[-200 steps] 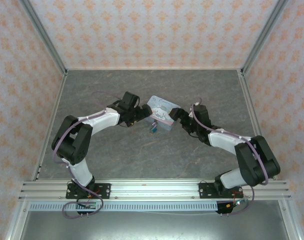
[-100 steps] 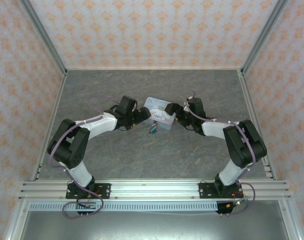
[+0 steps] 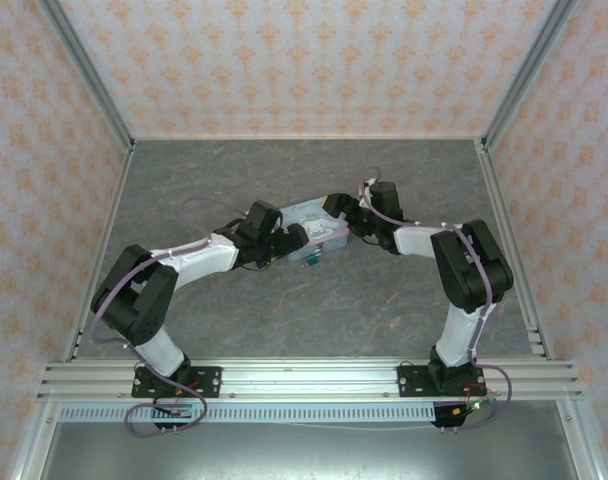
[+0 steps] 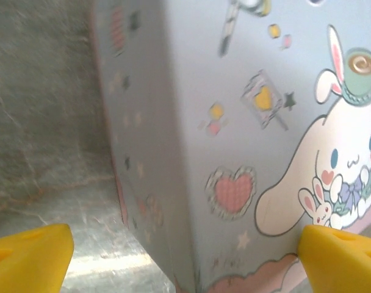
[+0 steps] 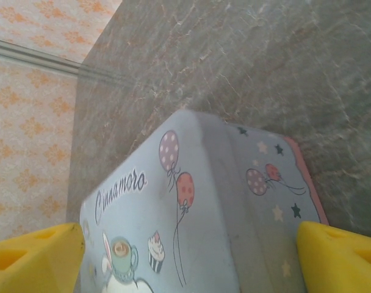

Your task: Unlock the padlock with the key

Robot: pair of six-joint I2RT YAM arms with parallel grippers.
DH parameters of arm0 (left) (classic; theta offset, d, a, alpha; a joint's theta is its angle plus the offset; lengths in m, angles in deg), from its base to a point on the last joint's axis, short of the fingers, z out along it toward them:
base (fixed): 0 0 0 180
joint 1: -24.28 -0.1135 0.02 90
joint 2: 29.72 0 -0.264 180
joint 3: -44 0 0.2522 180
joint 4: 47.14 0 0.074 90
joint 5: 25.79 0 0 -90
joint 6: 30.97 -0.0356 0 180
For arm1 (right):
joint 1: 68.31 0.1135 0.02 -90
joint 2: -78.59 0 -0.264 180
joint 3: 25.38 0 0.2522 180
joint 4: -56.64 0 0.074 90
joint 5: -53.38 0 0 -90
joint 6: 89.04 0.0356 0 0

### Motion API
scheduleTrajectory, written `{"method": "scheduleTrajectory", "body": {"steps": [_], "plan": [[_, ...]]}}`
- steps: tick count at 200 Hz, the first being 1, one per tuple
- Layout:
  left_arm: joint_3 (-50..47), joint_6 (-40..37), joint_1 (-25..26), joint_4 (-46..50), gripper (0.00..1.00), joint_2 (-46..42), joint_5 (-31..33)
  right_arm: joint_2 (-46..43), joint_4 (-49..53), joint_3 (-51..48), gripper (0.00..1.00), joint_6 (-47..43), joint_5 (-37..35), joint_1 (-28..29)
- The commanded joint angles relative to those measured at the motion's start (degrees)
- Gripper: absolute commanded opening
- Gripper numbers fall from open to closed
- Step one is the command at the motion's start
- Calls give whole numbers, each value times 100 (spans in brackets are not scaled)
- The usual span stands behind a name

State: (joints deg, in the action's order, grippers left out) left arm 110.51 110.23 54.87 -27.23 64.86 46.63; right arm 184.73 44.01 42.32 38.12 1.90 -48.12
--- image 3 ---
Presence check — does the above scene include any blue cartoon tin box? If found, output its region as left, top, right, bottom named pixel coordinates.
left=277, top=193, right=354, bottom=262

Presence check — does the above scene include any small electronics board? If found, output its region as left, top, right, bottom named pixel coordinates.
left=432, top=397, right=498, bottom=434
left=152, top=403, right=194, bottom=432

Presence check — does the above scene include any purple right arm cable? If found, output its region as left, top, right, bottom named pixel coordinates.
left=358, top=168, right=515, bottom=417

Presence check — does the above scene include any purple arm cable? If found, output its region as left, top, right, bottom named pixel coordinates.
left=358, top=168, right=515, bottom=417
left=91, top=196, right=250, bottom=351

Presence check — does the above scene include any aluminium side rail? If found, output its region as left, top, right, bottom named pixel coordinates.
left=476, top=139, right=556, bottom=362
left=66, top=139, right=137, bottom=362

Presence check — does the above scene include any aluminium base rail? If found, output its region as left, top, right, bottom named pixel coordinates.
left=36, top=359, right=584, bottom=402

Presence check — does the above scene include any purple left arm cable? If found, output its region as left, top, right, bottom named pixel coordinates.
left=91, top=196, right=250, bottom=351

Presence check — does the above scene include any slotted grey cable duct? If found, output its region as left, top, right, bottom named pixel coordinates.
left=57, top=403, right=439, bottom=424

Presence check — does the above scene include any aluminium frame post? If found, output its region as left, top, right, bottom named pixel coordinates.
left=37, top=0, right=137, bottom=153
left=479, top=0, right=579, bottom=153
left=553, top=399, right=606, bottom=480
left=9, top=399, right=60, bottom=480

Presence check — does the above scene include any purple cable loop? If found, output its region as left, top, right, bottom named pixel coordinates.
left=123, top=379, right=209, bottom=437

